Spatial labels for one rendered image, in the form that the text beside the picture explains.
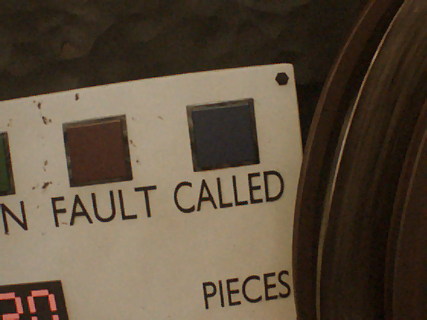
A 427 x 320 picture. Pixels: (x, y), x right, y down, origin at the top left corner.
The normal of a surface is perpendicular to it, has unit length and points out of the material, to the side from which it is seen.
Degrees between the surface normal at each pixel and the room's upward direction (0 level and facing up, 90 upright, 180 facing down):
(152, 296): 90
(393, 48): 90
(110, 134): 90
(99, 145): 90
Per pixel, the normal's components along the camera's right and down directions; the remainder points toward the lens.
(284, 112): 0.11, 0.13
